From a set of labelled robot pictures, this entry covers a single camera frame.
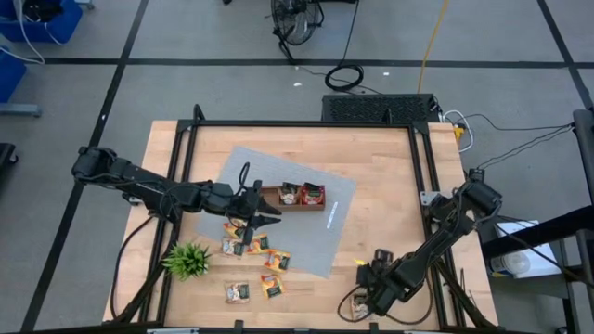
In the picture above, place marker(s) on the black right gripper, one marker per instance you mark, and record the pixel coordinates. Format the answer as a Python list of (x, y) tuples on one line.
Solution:
[(387, 283)]

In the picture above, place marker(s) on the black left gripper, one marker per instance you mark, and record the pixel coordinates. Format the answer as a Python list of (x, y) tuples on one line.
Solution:
[(232, 199)]

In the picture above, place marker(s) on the wooden three-compartment tray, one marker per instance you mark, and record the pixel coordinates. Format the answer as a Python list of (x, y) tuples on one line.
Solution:
[(269, 199)]

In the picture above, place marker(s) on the red strawberry tea packet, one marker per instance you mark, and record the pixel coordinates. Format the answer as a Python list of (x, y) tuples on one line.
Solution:
[(313, 197)]

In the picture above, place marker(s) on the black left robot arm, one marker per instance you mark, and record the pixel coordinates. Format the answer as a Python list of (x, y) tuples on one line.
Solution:
[(148, 188)]

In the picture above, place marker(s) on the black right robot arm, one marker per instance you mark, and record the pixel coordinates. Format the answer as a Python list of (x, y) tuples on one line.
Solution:
[(441, 246)]

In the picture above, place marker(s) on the orange mango tea packet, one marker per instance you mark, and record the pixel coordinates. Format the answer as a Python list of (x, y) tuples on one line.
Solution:
[(277, 260), (272, 286), (258, 244), (231, 230)]

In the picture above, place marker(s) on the grey ribbed mat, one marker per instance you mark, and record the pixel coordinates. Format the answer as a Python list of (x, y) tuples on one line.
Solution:
[(306, 241)]

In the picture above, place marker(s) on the white label strip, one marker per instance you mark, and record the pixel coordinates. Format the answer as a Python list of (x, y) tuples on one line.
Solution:
[(332, 214)]

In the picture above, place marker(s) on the spiky green artificial plant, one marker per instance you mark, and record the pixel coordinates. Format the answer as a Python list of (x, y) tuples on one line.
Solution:
[(185, 261)]

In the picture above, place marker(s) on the black perforated computer case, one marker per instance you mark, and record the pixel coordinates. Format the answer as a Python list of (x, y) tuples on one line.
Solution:
[(376, 109)]

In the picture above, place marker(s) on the white box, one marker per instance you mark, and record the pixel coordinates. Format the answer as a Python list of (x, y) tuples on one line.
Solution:
[(538, 266)]

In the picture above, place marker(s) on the black metal rack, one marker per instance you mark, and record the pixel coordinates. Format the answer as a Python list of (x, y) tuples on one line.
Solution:
[(533, 232)]

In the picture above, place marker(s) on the yellow connector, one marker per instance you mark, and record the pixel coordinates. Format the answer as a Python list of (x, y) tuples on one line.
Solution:
[(458, 133)]

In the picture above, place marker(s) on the black floor fan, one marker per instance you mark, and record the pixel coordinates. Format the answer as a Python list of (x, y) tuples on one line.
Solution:
[(294, 21)]

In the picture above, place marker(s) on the black chair base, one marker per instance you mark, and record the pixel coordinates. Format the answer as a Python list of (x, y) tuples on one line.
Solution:
[(5, 158)]

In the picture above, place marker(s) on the grey metal foot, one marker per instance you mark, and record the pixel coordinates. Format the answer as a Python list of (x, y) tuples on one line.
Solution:
[(18, 110)]

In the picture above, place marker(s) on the large blue storage bin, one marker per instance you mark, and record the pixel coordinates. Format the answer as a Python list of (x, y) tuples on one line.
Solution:
[(65, 25)]

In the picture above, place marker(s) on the small blue storage bin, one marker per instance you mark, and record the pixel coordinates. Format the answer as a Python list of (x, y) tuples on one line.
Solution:
[(9, 76)]

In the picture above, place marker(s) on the black device in bin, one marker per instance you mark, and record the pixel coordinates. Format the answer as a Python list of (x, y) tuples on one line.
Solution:
[(42, 9)]

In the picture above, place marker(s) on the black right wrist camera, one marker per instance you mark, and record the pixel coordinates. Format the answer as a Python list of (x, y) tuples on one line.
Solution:
[(383, 258)]

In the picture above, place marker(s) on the black aluminium table frame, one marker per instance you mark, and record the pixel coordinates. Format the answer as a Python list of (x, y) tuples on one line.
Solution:
[(301, 124)]

